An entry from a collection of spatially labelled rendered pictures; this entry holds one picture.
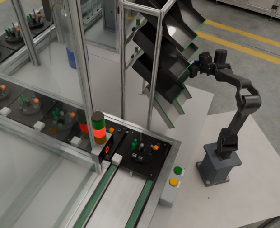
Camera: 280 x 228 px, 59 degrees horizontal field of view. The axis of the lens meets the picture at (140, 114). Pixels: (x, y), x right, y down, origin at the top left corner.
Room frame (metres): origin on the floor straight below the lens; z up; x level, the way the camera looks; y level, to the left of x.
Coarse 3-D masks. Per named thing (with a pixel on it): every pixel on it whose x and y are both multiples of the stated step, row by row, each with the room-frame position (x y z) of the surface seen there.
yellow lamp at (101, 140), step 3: (105, 135) 0.57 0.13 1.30; (96, 138) 0.56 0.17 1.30; (99, 138) 0.56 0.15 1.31; (102, 138) 0.56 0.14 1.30; (105, 138) 0.57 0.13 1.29; (96, 141) 0.56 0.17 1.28; (99, 141) 0.56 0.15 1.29; (102, 141) 0.56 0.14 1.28; (105, 141) 0.57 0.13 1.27; (99, 144) 0.56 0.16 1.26
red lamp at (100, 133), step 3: (93, 129) 0.56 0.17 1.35; (102, 129) 0.56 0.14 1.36; (105, 129) 0.58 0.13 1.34; (93, 132) 0.57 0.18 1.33; (96, 132) 0.56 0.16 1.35; (99, 132) 0.56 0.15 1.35; (102, 132) 0.56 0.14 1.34; (105, 132) 0.58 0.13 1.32; (96, 135) 0.56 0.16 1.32; (99, 135) 0.56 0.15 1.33; (102, 135) 0.56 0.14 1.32
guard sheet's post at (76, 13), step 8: (72, 0) 0.57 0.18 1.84; (72, 8) 0.57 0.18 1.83; (80, 8) 0.60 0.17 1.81; (72, 16) 0.58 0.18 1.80; (80, 16) 0.59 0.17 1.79; (72, 24) 0.59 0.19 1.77; (80, 24) 0.59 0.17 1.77; (80, 32) 0.60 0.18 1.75; (80, 40) 0.58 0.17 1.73; (80, 48) 0.58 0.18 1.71; (80, 56) 0.57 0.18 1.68; (80, 64) 0.58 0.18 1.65; (88, 64) 0.60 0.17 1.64; (88, 72) 0.59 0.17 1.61; (88, 80) 0.59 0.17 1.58; (88, 88) 0.58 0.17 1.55; (88, 96) 0.58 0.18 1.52; (88, 104) 0.58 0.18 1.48; (88, 112) 0.58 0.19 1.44
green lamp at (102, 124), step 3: (102, 120) 0.57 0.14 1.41; (93, 123) 0.56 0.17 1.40; (96, 123) 0.56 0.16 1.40; (99, 123) 0.56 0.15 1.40; (102, 123) 0.56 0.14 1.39; (93, 126) 0.56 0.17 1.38; (96, 126) 0.56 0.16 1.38; (99, 126) 0.56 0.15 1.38; (102, 126) 0.56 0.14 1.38; (96, 129) 0.56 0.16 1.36; (99, 129) 0.56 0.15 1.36
